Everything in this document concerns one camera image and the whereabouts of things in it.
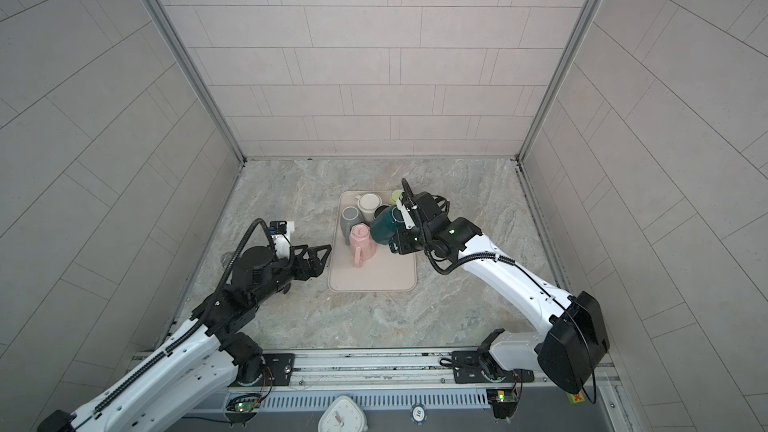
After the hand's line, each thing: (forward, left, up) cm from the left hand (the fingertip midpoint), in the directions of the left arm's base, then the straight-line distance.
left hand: (328, 246), depth 74 cm
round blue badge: (-33, -22, -15) cm, 42 cm away
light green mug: (+22, -16, -8) cm, 28 cm away
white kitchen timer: (-33, -6, -13) cm, 36 cm away
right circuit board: (-30, -42, -17) cm, 54 cm away
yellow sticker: (-30, -57, -14) cm, 66 cm away
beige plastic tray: (-1, -14, -13) cm, 19 cm away
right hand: (+3, -16, -2) cm, 17 cm away
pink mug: (+5, -7, -9) cm, 12 cm away
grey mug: (+14, -3, -8) cm, 17 cm away
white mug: (+20, -7, -10) cm, 23 cm away
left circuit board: (-31, +15, -12) cm, 37 cm away
